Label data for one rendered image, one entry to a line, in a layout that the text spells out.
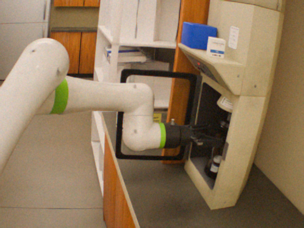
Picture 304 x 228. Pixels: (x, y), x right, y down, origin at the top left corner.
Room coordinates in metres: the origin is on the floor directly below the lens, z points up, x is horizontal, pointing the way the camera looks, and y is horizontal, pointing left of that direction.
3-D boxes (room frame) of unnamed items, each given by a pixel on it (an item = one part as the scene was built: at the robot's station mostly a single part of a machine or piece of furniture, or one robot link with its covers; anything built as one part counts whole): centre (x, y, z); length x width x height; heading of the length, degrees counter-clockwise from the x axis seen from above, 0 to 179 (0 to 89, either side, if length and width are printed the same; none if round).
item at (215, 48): (0.99, -0.18, 1.54); 0.05 x 0.05 x 0.06; 3
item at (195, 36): (1.13, -0.14, 1.56); 0.10 x 0.10 x 0.09; 18
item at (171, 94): (1.17, -0.01, 1.19); 0.30 x 0.01 x 0.40; 100
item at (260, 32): (1.09, -0.34, 1.33); 0.32 x 0.25 x 0.77; 18
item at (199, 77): (1.19, -0.17, 1.19); 0.03 x 0.02 x 0.39; 18
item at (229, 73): (1.04, -0.17, 1.46); 0.32 x 0.11 x 0.10; 18
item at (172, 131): (0.99, -0.07, 1.21); 0.09 x 0.06 x 0.12; 16
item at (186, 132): (1.01, -0.14, 1.20); 0.09 x 0.08 x 0.07; 106
